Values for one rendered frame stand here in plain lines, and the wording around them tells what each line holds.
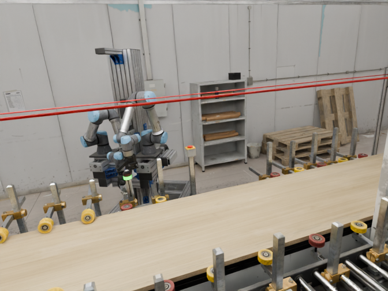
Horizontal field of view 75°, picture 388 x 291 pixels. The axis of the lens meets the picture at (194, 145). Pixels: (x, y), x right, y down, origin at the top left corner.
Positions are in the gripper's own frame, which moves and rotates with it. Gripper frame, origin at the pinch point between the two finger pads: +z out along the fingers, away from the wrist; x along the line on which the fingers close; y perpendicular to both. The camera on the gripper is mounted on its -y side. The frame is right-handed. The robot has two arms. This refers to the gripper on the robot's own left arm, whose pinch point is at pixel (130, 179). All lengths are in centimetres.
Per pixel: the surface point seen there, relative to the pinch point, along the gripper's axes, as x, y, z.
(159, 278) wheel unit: -113, -41, -12
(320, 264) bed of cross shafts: -136, 37, 17
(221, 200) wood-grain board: -64, 39, 11
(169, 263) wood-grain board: -89, -23, 10
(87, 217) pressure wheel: -23.4, -42.0, 4.4
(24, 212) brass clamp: 14, -73, 3
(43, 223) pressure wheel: -14, -65, 1
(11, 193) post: 15, -76, -13
